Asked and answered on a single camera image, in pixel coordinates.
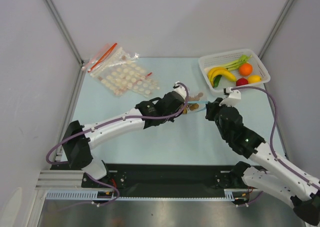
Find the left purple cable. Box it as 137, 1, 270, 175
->
46, 81, 190, 212

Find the yellow lemon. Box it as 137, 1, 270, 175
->
247, 75, 262, 84

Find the right aluminium frame post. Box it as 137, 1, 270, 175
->
258, 0, 296, 59

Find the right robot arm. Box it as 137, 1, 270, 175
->
205, 97, 320, 226

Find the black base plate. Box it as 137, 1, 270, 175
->
81, 164, 253, 200

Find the aluminium frame post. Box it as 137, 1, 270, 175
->
43, 0, 84, 66
258, 0, 296, 59

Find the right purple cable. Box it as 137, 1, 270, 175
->
229, 85, 320, 209

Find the blue zipper clear bag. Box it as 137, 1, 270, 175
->
182, 90, 210, 115

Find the white slotted cable duct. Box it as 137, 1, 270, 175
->
46, 190, 237, 201

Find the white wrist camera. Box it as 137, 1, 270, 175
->
220, 87, 242, 107
173, 81, 189, 99

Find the red pomegranate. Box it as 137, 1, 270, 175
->
236, 78, 249, 87

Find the left aluminium frame post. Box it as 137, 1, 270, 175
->
43, 0, 84, 66

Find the polka dot zip bag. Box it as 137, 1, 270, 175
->
93, 60, 160, 98

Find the green cucumber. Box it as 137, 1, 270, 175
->
213, 75, 222, 88

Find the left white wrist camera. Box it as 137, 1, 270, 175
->
173, 81, 189, 99

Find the purple cable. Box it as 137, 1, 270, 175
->
229, 85, 320, 209
46, 81, 190, 212

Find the yellow banana bunch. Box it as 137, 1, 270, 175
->
207, 67, 237, 86

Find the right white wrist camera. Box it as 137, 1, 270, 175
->
220, 87, 242, 107

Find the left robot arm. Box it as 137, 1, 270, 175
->
62, 90, 188, 187

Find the green celery stalk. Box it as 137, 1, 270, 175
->
220, 54, 252, 71

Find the red zipper clear bag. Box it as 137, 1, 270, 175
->
81, 42, 140, 80

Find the white plastic basket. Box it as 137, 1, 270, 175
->
198, 49, 271, 95

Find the orange fruit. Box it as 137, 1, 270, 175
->
238, 63, 253, 77

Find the brown longan bunch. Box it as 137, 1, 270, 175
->
182, 92, 205, 115

